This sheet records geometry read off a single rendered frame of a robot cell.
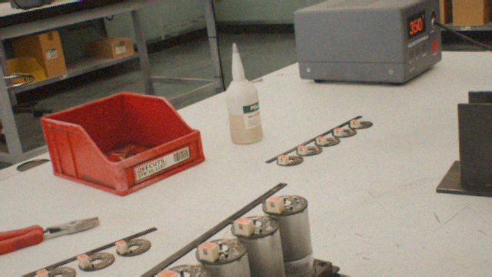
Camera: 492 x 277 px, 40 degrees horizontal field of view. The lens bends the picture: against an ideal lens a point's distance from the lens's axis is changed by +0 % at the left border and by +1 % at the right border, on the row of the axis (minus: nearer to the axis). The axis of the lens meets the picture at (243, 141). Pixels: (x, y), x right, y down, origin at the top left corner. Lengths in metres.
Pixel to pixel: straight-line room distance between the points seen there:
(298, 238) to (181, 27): 6.01
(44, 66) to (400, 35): 4.27
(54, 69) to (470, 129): 4.57
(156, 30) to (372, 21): 5.37
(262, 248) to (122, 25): 5.58
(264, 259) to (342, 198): 0.19
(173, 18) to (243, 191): 5.75
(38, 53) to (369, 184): 4.50
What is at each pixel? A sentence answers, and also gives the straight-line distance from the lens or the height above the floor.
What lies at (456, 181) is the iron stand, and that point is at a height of 0.75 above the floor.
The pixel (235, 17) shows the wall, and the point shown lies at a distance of 6.50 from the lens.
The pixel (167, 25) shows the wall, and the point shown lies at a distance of 6.23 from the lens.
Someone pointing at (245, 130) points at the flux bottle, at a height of 0.76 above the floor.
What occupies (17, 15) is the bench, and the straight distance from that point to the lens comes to 2.87.
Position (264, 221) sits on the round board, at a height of 0.81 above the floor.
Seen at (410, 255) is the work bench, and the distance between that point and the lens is 0.43.
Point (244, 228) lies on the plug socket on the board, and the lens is 0.33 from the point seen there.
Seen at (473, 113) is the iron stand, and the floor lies 0.81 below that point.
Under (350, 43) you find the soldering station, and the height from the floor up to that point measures 0.80.
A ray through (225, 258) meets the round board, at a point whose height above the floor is 0.81.
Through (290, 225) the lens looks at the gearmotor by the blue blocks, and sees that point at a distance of 0.35.
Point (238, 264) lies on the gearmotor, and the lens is 0.32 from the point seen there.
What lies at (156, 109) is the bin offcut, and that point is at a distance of 0.67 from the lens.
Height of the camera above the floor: 0.96
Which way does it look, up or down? 18 degrees down
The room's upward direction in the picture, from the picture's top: 8 degrees counter-clockwise
